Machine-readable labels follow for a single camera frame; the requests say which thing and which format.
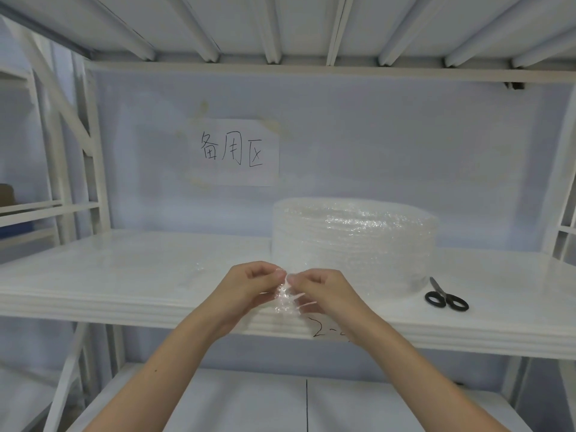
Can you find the white metal shelving rack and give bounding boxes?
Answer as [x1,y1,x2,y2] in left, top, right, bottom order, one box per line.
[0,0,576,432]

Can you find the small bubble wrap piece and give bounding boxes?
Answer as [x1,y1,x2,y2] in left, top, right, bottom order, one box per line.
[273,273,301,316]

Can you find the person's right forearm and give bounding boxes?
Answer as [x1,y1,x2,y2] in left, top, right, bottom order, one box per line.
[349,317,518,432]

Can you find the person's left hand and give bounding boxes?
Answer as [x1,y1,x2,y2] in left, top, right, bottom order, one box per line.
[199,261,287,341]

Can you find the large bubble wrap roll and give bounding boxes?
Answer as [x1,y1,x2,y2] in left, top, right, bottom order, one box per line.
[271,197,439,302]

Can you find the person's right hand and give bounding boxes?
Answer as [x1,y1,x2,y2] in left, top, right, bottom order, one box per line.
[286,268,376,347]

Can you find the black handled scissors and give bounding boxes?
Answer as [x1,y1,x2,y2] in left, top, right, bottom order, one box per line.
[424,277,470,312]

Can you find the white handwritten paper sign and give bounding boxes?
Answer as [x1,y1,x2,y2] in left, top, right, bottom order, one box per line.
[191,119,281,188]

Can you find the white adjacent shelving rack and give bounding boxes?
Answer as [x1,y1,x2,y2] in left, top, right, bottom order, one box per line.
[0,67,64,266]

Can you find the person's left forearm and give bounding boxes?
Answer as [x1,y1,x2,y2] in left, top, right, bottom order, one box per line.
[83,306,226,432]

